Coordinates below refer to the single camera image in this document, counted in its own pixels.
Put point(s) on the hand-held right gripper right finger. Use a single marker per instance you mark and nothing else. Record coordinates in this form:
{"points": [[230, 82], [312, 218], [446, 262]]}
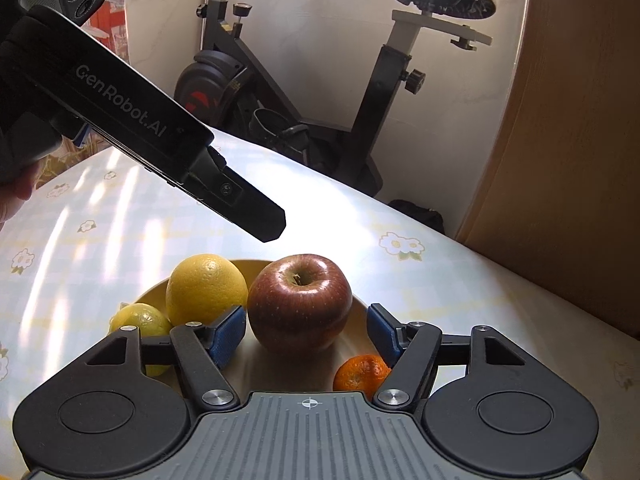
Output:
{"points": [[382, 332]]}

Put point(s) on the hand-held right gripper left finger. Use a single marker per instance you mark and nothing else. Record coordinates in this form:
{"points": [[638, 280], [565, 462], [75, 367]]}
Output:
{"points": [[227, 335]]}

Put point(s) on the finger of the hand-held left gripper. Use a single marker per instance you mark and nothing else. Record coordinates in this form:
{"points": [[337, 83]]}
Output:
{"points": [[250, 215]]}

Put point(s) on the small mandarin orange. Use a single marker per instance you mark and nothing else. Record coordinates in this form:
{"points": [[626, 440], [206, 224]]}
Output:
{"points": [[360, 375]]}

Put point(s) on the large yellow orange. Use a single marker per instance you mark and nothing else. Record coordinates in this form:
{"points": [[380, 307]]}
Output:
{"points": [[205, 290]]}

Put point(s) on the cream round plate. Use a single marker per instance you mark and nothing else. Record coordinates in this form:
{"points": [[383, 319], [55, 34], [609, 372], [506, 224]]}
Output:
{"points": [[280, 375]]}

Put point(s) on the red apple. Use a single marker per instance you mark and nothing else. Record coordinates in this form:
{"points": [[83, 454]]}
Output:
{"points": [[300, 305]]}

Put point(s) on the yellow-green round fruit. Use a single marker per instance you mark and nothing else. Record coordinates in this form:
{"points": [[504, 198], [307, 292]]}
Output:
{"points": [[145, 317]]}

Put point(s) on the person's left hand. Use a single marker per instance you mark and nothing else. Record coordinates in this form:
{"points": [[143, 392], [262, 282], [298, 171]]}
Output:
{"points": [[15, 195]]}

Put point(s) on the floral tablecloth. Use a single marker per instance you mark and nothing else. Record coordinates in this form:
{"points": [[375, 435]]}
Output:
{"points": [[450, 300]]}

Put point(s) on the black exercise bike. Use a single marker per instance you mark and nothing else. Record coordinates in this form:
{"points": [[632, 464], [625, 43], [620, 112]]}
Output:
{"points": [[385, 75]]}

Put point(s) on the wooden cabinet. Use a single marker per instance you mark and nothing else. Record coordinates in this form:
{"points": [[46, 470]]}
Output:
{"points": [[575, 135]]}

